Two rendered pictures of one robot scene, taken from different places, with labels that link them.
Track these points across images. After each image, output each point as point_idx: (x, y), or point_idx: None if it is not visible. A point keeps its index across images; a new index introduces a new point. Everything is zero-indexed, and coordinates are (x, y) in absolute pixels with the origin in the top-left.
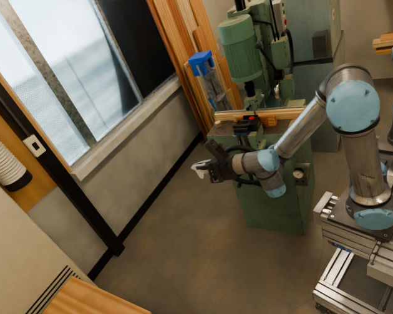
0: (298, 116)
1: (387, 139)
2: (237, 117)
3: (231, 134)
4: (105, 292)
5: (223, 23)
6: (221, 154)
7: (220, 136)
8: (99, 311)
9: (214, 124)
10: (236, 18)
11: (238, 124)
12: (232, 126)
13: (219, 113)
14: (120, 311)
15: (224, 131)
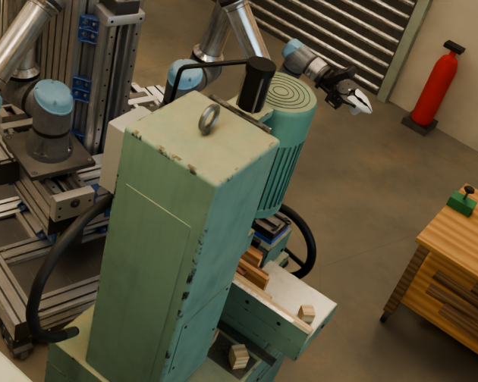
0: (257, 29)
1: (67, 159)
2: (265, 275)
3: (285, 270)
4: None
5: (304, 103)
6: (338, 70)
7: (307, 284)
8: None
9: (315, 328)
10: (273, 94)
11: (278, 222)
12: (275, 291)
13: (300, 323)
14: (457, 253)
15: (296, 288)
